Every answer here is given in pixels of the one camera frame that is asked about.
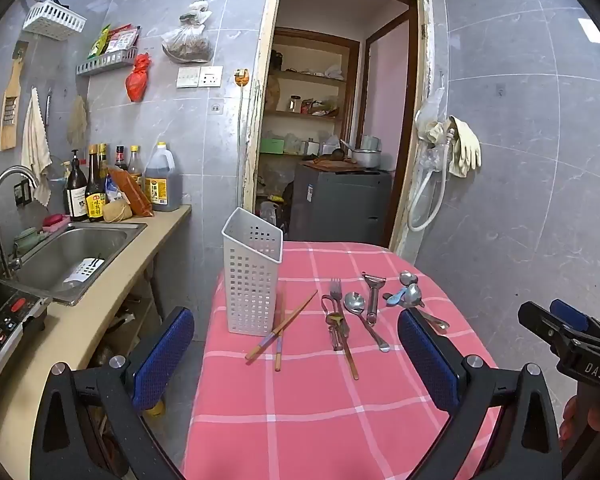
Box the induction cooker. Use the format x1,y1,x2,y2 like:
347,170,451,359
0,287,52,397

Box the white perforated utensil basket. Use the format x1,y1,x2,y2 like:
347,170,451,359
222,207,285,337

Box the grey wall rack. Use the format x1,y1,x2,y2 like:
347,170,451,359
75,47,139,77

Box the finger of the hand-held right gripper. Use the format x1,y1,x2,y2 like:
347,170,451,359
518,301,597,362
550,299,600,347

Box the person's right hand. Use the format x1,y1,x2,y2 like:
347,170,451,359
559,394,600,444

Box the beige hanging cloth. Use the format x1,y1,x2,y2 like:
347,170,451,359
67,94,90,147

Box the wooden door frame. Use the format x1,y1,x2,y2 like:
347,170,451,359
239,0,435,262

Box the large steel spoon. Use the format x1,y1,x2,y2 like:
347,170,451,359
343,291,391,354

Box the white hanging towel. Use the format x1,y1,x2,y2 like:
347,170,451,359
21,87,54,207

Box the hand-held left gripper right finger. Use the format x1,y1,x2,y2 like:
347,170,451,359
397,307,564,480

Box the white wall sticker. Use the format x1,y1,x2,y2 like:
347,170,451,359
577,17,600,46

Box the white hose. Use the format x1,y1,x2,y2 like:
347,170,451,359
407,127,456,234

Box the clear hanging plastic bag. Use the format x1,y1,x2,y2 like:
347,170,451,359
414,87,449,172

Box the large dark liquid jug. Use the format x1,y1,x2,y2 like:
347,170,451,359
143,142,181,212

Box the brass long-handled spoon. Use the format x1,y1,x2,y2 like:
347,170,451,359
326,312,360,381

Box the stainless steel sink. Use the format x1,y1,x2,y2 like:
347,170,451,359
0,222,149,307

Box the steel faucet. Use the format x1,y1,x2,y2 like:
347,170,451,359
0,165,40,279

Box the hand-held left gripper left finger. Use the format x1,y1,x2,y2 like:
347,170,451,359
30,306,196,480

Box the green cup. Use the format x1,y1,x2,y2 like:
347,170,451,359
13,227,41,257

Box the orange brown packet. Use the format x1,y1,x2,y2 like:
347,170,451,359
108,167,154,218

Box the thin wall cable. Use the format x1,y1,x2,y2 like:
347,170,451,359
235,87,246,202

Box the steel peeler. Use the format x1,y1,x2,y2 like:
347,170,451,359
362,271,387,325

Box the beige cloth bundle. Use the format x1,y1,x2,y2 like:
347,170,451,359
102,198,133,223

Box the red plastic bag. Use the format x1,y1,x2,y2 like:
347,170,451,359
125,53,152,103

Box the yellow label sauce bottle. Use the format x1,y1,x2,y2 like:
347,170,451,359
84,144,106,223

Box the wooden cutting board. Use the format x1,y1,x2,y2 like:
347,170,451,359
302,157,362,172

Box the pink checked tablecloth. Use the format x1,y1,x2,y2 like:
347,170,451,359
182,241,507,480

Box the pink soap dish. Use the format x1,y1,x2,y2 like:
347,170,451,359
42,213,71,234

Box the green yellow snack packet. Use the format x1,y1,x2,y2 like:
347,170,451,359
88,24,112,59

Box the beige kitchen counter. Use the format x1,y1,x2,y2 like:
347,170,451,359
0,204,193,463

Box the steel fork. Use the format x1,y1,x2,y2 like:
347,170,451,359
329,277,352,340

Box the wooden shelf unit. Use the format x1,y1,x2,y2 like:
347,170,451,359
262,29,354,162

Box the grey cabinet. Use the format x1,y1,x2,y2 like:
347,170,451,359
284,164,395,249

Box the clear bag of dried goods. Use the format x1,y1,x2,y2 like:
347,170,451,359
160,0,215,64

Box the wooden chopstick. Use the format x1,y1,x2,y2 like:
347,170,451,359
244,290,319,362
274,282,286,372

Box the white sink strainer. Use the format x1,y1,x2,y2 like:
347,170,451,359
62,257,106,286

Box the yellow rubber gloves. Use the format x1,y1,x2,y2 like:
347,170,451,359
449,115,483,179

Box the metal pot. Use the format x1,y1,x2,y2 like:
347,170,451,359
352,134,384,169

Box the plastic bags on floor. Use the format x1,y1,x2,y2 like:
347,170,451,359
257,199,289,234

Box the red white seasoning packet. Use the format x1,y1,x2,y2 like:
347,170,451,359
107,24,140,54

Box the white plastic wall basket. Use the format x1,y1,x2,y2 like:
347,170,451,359
22,0,87,42

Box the wooden grater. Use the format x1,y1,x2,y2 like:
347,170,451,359
0,42,30,152

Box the sauce bottle yellow cap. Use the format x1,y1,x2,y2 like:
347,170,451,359
128,144,144,187

